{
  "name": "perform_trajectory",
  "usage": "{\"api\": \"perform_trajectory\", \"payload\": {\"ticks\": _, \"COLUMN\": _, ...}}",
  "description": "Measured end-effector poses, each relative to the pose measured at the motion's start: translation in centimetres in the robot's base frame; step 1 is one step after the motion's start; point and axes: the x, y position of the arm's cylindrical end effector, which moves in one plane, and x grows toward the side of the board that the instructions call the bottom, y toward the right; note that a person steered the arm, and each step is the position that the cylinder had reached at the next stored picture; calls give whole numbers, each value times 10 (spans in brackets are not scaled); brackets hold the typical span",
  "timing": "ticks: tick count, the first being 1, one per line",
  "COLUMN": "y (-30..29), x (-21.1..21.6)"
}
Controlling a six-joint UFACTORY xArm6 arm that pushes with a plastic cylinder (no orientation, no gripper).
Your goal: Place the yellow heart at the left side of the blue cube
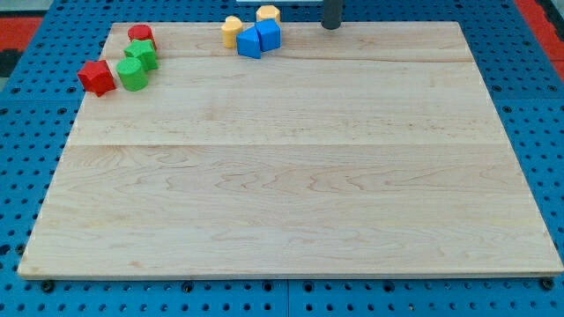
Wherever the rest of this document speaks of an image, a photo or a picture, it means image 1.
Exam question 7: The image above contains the blue triangle block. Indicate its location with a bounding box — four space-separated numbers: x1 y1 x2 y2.
236 26 262 59

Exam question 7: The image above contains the red star block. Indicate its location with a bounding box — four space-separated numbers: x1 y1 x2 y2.
78 60 116 97

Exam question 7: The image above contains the green star block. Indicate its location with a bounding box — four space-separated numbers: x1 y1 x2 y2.
123 40 159 71

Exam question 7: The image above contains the large wooden board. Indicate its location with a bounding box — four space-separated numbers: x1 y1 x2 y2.
19 22 563 281

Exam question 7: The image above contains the blue cube block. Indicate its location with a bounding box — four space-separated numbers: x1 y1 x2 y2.
255 18 282 52

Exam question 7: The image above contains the yellow heart block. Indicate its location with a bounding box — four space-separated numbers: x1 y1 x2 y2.
221 16 243 48

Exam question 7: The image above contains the green cylinder block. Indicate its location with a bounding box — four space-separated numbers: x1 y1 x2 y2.
116 57 148 92

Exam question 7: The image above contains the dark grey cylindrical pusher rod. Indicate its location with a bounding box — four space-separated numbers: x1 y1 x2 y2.
321 0 344 30

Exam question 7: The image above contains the yellow hexagon block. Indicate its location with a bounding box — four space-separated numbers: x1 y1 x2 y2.
256 5 281 24

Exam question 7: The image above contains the red cylinder block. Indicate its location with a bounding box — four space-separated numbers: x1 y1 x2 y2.
127 24 157 49

